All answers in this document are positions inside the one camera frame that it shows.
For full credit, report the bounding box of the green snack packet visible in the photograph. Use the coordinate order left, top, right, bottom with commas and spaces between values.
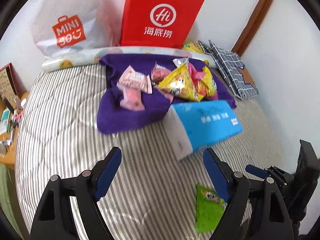
195, 184, 227, 233

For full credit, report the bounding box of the grey striped quilt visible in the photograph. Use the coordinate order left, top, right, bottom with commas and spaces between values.
15, 63, 286, 240

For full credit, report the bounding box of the pink peach snack packet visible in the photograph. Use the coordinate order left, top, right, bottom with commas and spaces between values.
120, 88, 145, 112

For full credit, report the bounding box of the yellow lemon drink pack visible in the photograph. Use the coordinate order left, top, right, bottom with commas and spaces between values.
182, 41, 204, 54

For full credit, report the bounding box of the wooden door frame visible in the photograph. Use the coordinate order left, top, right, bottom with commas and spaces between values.
232, 0, 273, 56

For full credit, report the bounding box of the yellow chips snack bag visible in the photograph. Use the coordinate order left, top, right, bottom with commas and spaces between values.
158, 63, 202, 102

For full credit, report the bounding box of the blue tissue pack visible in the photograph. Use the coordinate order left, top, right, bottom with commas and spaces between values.
162, 100, 243, 161

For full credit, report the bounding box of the red white strawberry packet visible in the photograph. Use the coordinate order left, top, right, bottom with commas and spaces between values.
172, 57, 189, 68

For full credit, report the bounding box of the blue plaid folded cloth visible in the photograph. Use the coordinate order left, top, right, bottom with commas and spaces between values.
198, 40, 259, 100

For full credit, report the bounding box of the brown patterned book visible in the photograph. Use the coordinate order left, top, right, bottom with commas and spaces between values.
0, 63, 19, 103

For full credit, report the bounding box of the pale pink cake packet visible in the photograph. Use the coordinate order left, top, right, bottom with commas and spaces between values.
118, 65, 152, 94

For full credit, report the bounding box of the pink crinkled snack packet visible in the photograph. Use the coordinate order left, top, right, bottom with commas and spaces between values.
151, 62, 174, 103

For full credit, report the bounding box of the purple fleece towel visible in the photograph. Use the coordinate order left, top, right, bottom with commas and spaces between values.
96, 52, 237, 135

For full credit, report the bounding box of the pink yellow fries bag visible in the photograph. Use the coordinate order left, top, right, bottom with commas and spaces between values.
188, 63, 218, 101

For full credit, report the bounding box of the red Haidilao paper bag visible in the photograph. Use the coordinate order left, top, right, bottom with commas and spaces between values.
120, 0, 204, 49

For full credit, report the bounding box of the duck print rolled sheet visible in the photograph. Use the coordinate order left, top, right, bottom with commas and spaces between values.
41, 46, 217, 72

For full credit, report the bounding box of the white Miniso plastic bag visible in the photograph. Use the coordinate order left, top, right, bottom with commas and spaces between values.
31, 0, 116, 58

